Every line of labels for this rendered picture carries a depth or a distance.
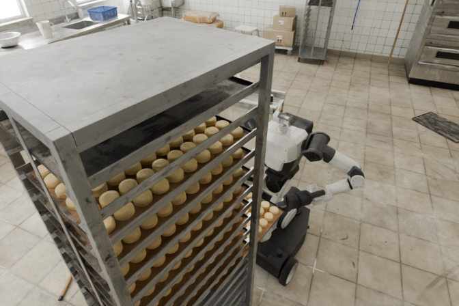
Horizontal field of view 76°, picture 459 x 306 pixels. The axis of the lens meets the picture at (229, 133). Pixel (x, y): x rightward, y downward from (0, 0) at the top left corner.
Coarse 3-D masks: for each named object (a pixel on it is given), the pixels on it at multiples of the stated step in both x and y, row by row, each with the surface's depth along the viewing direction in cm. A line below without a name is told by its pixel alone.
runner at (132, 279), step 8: (248, 176) 111; (240, 184) 109; (232, 192) 106; (208, 208) 96; (200, 216) 94; (192, 224) 92; (184, 232) 90; (176, 240) 88; (168, 248) 86; (160, 256) 84; (144, 264) 80; (152, 264) 83; (136, 272) 78; (144, 272) 81; (128, 280) 77; (136, 280) 79; (112, 296) 75
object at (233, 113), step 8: (248, 96) 269; (256, 96) 269; (272, 96) 257; (272, 104) 257; (224, 112) 262; (232, 112) 258; (240, 112) 255; (232, 120) 263; (248, 144) 270; (264, 168) 278
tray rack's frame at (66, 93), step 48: (48, 48) 80; (96, 48) 80; (144, 48) 80; (192, 48) 80; (240, 48) 80; (0, 96) 56; (48, 96) 57; (96, 96) 57; (144, 96) 56; (0, 144) 82; (48, 144) 47; (48, 192) 71; (96, 240) 59
